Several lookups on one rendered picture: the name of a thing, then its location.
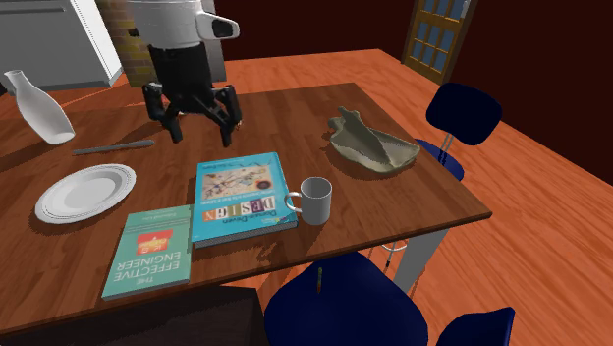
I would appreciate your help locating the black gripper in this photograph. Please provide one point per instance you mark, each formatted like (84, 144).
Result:
(182, 72)

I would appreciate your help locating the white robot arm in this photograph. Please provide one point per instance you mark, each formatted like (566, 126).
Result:
(163, 21)

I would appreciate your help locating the grey pen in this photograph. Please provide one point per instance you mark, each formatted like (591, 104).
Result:
(112, 147)

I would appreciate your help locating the brown wooden table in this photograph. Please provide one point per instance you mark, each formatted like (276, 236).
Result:
(297, 124)

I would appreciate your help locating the blue book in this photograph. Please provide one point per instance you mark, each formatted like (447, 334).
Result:
(239, 201)

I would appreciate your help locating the white plate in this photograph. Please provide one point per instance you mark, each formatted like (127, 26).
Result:
(84, 194)

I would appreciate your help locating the white vase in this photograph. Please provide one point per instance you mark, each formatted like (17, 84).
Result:
(40, 112)

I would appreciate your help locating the grey and white refrigerator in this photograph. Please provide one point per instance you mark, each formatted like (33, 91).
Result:
(48, 43)

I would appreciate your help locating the teal green book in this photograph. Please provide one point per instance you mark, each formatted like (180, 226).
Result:
(148, 259)

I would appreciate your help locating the grey mug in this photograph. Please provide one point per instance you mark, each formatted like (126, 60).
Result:
(317, 206)

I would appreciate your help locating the olive green crumpled cloth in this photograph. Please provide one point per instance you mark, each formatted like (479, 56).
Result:
(371, 144)

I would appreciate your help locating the small green pencil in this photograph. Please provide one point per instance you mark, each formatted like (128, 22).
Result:
(319, 280)

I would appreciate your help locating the wooden door with glass panes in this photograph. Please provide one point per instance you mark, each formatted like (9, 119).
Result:
(436, 36)

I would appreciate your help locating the dark blue chair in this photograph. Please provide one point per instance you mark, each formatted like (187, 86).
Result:
(462, 112)
(349, 311)

